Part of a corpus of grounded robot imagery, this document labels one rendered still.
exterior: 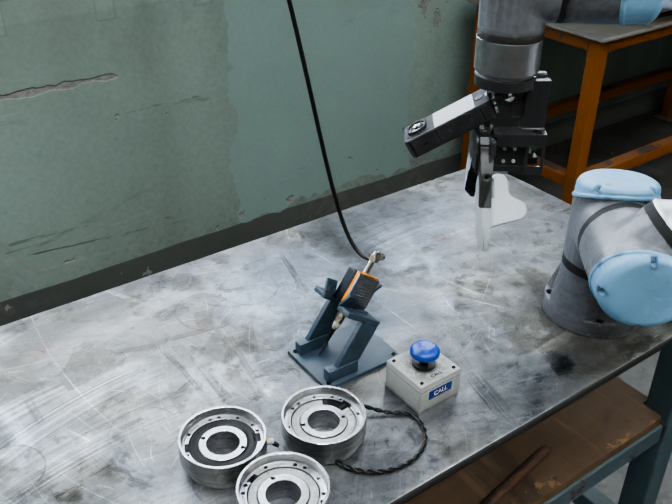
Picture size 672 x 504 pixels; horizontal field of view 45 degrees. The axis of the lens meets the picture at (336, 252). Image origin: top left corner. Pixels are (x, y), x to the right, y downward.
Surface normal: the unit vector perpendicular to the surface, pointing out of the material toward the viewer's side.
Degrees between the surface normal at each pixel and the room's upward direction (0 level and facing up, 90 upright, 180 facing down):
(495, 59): 90
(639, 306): 96
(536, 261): 0
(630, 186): 8
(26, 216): 90
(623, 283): 96
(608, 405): 0
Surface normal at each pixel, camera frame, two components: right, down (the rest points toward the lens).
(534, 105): -0.04, 0.51
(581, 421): 0.01, -0.85
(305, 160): 0.59, 0.43
